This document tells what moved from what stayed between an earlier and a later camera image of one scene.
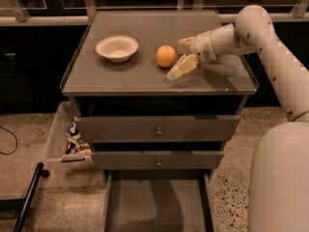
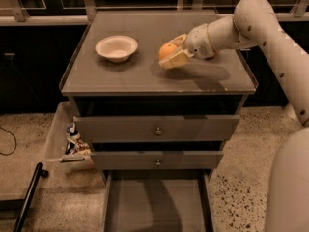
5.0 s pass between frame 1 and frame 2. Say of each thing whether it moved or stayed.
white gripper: moved
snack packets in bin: stayed
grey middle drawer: stayed
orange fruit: stayed
